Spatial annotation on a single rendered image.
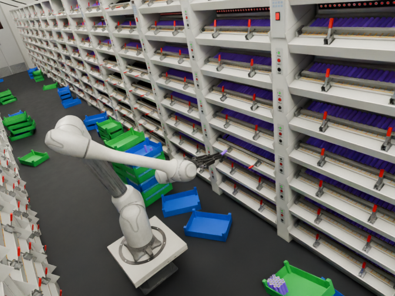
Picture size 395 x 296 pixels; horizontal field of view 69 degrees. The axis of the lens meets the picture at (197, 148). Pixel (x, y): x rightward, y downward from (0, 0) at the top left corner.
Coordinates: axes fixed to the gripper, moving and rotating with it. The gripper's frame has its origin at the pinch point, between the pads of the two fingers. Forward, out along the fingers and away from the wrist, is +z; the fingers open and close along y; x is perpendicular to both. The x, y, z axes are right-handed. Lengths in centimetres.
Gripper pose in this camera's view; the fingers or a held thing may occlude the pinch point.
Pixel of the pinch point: (216, 156)
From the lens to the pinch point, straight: 180.0
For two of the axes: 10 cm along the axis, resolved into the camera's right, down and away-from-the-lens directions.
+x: 0.2, 9.1, 4.2
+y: -5.8, -3.3, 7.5
